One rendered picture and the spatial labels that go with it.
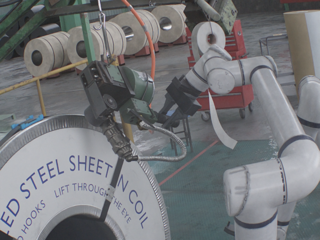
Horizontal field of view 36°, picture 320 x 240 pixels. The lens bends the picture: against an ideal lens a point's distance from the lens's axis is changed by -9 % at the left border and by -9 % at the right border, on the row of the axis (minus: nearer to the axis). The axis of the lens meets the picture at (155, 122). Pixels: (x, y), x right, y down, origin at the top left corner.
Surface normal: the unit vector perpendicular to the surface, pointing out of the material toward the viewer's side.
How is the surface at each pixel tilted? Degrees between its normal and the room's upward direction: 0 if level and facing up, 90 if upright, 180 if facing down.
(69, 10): 33
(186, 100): 65
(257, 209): 110
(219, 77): 101
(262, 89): 47
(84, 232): 106
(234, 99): 90
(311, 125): 90
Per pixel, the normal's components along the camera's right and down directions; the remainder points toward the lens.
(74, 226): -0.41, 0.64
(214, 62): -0.36, -0.80
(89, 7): -0.22, -0.66
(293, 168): -0.09, -0.50
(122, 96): -0.62, -0.14
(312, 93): -0.37, -0.53
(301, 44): -0.61, 0.29
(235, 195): -0.14, -0.01
